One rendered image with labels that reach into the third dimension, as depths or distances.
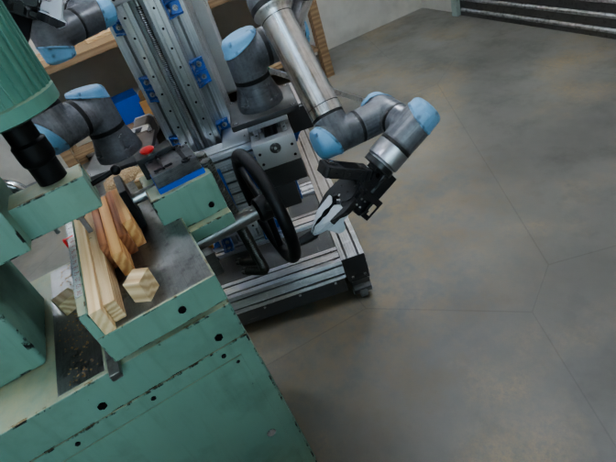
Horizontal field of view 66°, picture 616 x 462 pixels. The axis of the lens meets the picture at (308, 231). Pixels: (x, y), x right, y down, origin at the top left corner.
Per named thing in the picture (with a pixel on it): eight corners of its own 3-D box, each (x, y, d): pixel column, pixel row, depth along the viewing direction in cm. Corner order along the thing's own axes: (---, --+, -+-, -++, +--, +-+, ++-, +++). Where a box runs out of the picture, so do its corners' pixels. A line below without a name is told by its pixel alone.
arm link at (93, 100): (129, 117, 152) (107, 77, 144) (96, 138, 145) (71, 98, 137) (109, 116, 159) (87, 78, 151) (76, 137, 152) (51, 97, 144)
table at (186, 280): (276, 272, 85) (265, 247, 82) (115, 364, 79) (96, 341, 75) (189, 161, 132) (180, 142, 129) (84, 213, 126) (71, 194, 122)
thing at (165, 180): (205, 172, 97) (194, 148, 94) (156, 197, 94) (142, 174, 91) (189, 152, 107) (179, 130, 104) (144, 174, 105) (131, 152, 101)
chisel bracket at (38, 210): (107, 213, 90) (82, 175, 85) (35, 248, 86) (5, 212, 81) (103, 197, 95) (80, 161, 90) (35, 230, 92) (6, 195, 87)
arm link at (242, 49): (228, 78, 155) (212, 37, 147) (265, 62, 158) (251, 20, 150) (239, 86, 146) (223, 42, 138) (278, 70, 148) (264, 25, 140)
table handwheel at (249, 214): (236, 118, 101) (250, 184, 128) (149, 160, 97) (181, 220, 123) (309, 225, 91) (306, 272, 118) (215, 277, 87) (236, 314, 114)
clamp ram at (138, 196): (173, 212, 99) (154, 176, 94) (140, 229, 98) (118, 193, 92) (164, 195, 106) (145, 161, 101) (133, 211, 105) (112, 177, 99)
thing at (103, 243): (122, 265, 90) (106, 244, 87) (114, 269, 90) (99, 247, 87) (106, 212, 109) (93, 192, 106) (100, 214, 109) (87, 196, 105)
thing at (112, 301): (126, 315, 78) (114, 299, 75) (115, 322, 77) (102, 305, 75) (90, 177, 127) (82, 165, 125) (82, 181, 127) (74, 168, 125)
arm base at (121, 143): (103, 149, 165) (87, 125, 159) (144, 136, 164) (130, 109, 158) (94, 170, 152) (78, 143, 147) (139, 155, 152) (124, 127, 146)
